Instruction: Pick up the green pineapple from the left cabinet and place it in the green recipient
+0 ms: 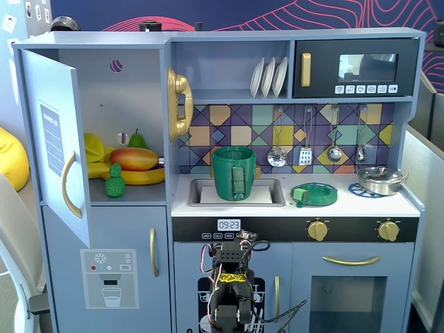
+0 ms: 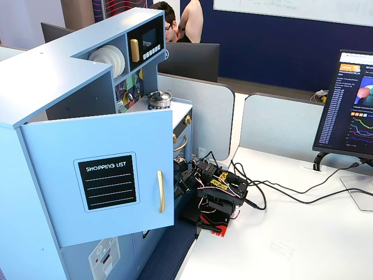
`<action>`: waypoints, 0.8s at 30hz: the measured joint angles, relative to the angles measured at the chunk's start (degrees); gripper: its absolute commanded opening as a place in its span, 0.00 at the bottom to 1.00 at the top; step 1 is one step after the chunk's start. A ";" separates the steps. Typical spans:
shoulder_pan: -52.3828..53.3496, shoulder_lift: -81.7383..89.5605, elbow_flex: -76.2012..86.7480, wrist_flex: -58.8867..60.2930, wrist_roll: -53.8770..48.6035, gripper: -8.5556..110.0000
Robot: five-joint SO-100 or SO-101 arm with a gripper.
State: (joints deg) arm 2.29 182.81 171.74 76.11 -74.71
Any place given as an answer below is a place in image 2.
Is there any grey desk divider panel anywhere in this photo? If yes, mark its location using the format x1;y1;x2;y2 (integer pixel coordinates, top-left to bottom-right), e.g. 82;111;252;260
238;92;326;159
157;72;236;162

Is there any gold cabinet door handle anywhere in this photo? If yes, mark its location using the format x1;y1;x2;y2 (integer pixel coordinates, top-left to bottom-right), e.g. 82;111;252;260
156;170;166;214

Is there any gold microwave handle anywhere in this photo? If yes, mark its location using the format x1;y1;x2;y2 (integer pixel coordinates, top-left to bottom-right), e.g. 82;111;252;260
129;38;140;63

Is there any steel toy pot with lid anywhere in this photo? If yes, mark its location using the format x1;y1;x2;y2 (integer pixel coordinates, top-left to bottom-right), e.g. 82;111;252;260
147;89;175;109

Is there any white toy plate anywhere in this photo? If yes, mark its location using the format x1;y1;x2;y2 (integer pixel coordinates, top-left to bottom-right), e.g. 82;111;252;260
101;45;124;79
106;44;126;77
88;47;119;79

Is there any silver monitor base plate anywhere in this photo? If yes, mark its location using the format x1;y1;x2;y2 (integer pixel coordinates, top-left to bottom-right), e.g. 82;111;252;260
339;174;373;212

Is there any computer monitor with lit screen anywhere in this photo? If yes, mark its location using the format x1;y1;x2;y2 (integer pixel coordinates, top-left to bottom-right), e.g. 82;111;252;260
312;48;373;161

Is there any blue toy kitchen cabinet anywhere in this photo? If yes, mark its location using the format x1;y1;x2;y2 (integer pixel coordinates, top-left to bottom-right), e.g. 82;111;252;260
0;7;195;280

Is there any black monitor seen from behind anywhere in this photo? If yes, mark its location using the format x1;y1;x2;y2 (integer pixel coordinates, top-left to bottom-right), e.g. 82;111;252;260
159;42;221;83

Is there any gold curved oven handle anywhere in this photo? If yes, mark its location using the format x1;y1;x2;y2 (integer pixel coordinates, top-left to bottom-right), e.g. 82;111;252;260
174;134;188;152

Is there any black clamp lever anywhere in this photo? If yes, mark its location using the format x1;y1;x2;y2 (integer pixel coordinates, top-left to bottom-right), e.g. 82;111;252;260
196;220;222;234

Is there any white whiteboard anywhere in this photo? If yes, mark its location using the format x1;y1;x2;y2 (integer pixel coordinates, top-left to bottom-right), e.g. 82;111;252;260
212;0;373;28

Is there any long black power cable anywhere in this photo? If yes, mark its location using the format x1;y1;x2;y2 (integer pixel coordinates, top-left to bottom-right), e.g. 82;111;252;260
230;159;373;204

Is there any black cable to monitor plug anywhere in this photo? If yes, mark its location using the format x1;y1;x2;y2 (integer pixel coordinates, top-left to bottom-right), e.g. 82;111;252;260
241;159;368;211

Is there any clear plastic wrapper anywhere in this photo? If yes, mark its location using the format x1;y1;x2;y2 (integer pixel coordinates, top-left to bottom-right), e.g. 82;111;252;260
269;239;294;260

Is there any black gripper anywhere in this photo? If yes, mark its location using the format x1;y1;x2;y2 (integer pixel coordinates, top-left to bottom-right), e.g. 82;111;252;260
178;167;197;196

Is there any blue shopping list cabinet door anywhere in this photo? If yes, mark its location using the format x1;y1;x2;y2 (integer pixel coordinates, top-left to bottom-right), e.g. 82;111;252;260
20;109;175;247

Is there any black toy microwave door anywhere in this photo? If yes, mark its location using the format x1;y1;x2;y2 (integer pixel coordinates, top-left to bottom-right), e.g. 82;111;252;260
126;14;165;72

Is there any red table clamp mount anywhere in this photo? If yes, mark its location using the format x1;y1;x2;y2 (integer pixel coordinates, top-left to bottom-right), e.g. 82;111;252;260
209;223;231;238

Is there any blue banner with red lines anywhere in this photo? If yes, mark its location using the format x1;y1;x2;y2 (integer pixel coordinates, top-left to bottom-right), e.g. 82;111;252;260
92;0;148;24

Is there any man with glasses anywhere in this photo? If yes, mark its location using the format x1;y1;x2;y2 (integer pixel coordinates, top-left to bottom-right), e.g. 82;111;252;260
148;0;205;44

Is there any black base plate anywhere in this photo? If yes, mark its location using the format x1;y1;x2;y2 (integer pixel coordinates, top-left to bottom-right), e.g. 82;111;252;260
178;201;205;226

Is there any dark monitor behind cabinet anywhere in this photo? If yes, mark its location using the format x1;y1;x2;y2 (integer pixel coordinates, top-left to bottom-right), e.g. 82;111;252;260
40;22;77;45

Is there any desk cable grommet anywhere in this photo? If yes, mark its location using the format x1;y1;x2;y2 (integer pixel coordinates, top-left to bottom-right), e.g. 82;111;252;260
301;161;328;174

